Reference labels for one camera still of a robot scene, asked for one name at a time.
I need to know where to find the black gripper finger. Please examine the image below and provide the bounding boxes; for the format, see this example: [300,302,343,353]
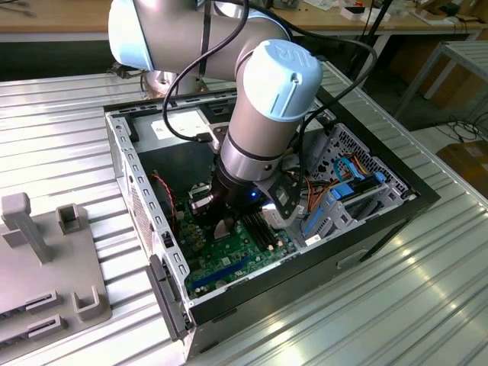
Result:
[190,194,224,236]

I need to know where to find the metal socket cover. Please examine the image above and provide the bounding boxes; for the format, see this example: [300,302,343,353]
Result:
[188,182,214,199]

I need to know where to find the silver CPU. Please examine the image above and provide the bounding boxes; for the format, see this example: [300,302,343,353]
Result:
[213,219,235,242]

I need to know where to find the black case fan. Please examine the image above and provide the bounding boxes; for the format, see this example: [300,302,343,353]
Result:
[151,171,181,234]

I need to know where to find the grey power supply unit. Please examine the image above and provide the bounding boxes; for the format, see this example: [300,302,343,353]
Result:
[129,108,230,191]

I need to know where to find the green motherboard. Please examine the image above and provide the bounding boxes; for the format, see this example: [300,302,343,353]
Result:
[175,178,300,300]

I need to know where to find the blue expansion slot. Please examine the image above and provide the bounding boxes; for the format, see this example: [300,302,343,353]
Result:
[192,255,252,291]

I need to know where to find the black card retention latch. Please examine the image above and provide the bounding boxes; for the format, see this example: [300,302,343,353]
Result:
[147,253,193,342]

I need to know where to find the black open PC case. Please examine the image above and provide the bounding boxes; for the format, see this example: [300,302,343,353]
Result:
[103,78,442,361]

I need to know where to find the blue disk carrier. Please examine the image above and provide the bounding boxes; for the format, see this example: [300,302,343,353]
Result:
[329,171,385,201]

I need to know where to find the perforated metal cage panel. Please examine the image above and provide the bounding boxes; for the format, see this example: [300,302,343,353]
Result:
[304,121,419,199]

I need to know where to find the grey parts rack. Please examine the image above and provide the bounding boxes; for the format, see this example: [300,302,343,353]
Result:
[0,192,114,355]

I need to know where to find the black tripod stand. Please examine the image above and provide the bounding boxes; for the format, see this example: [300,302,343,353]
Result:
[348,0,393,83]

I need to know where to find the white box with red mark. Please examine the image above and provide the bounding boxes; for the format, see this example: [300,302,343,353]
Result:
[340,2,390,23]

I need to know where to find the wooden workbench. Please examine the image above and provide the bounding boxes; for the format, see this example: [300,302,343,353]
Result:
[0,0,488,43]

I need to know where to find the brown cardboard box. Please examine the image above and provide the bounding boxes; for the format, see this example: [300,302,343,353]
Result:
[436,140,488,194]

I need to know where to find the stacked cardboard boxes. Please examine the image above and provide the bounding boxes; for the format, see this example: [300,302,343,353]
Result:
[388,36,480,110]

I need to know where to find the brown cardboard tray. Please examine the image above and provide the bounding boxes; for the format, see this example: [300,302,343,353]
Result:
[409,0,488,27]

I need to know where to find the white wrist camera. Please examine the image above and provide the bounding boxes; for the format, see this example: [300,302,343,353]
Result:
[254,177,303,230]

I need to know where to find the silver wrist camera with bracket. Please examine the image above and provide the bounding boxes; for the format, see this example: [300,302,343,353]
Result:
[210,124,230,154]

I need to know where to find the orange red power wire bundle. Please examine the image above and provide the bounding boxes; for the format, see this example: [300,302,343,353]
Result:
[300,167,344,220]

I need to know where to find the blue plastic bracket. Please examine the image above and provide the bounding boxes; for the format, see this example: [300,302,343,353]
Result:
[303,204,326,240]

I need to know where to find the black camera cable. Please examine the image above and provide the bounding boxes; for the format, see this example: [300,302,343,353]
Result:
[162,0,251,145]

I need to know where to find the blue data wire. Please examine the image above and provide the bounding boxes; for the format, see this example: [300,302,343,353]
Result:
[332,155,373,180]

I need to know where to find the thin cable with connectors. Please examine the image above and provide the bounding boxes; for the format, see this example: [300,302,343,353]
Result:
[108,63,133,79]

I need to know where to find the thick black cable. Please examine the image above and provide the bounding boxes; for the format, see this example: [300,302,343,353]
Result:
[274,11,379,188]

